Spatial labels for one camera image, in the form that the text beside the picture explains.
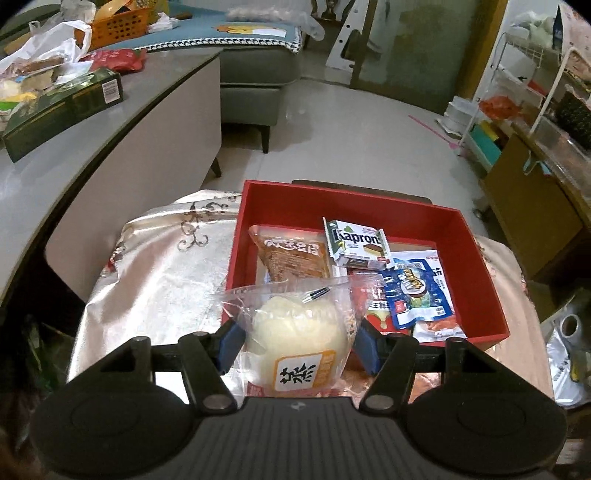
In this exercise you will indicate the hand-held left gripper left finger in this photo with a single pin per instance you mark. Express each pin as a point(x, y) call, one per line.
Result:
point(231, 344)

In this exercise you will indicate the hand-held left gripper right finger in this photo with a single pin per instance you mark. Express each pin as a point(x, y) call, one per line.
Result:
point(369, 346)

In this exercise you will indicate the red snack packet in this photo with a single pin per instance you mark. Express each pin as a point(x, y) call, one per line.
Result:
point(369, 295)

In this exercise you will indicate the white bun clear packet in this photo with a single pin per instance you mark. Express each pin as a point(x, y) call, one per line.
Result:
point(295, 332)

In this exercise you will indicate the orange-brown clear snack packet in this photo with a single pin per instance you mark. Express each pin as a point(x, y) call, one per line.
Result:
point(291, 258)

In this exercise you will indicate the green and white wafer packet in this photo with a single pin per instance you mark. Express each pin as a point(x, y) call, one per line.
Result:
point(351, 242)

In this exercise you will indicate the red box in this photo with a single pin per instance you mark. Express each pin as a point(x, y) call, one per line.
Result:
point(461, 258)

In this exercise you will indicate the white and black snack packet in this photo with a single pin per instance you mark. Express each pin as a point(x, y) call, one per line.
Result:
point(434, 331)

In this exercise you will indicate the blue snack packet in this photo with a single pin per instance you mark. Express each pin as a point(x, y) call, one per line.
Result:
point(415, 295)

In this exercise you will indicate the cream satin cloth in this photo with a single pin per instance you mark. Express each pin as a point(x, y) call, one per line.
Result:
point(161, 277)

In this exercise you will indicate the white printed shopping bag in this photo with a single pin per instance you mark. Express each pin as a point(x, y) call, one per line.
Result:
point(563, 369)

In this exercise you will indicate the brown cardboard box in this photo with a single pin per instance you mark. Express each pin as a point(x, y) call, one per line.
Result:
point(521, 207)

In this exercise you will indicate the grey coffee table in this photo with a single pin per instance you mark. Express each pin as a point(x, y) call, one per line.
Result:
point(161, 138)

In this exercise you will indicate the pink stick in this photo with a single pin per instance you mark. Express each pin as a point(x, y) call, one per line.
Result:
point(436, 131)

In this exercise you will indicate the teal storage box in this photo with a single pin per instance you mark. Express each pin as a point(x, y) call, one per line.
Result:
point(482, 143)

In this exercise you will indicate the grey sofa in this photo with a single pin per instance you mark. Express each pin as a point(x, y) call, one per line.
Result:
point(249, 97)

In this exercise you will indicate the white plastic container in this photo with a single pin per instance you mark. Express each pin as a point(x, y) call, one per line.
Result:
point(459, 113)

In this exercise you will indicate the orange plastic bag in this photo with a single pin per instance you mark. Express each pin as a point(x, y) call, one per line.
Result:
point(498, 107)

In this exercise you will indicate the dark green box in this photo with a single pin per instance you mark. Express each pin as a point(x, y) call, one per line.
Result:
point(60, 113)

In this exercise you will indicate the white perforated board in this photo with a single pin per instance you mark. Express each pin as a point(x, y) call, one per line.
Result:
point(344, 46)

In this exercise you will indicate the red crinkled packet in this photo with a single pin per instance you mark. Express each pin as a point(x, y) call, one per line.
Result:
point(115, 60)

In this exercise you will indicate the dark woven basket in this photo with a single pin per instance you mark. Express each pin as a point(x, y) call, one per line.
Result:
point(575, 113)

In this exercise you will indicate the blue sofa cover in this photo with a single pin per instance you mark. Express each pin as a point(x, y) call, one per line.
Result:
point(207, 32)

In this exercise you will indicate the clear plastic bag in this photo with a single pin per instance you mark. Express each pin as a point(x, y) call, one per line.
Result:
point(277, 11)

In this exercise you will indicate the orange plastic basket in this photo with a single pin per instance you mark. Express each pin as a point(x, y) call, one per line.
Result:
point(115, 27)

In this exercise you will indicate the dark wooden chair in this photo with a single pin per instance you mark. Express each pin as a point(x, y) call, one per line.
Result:
point(334, 9)

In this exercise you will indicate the white plastic bag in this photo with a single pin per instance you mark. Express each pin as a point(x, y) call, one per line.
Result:
point(46, 41)

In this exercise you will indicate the printed paper sheet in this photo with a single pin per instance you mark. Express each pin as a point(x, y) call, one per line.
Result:
point(577, 41)

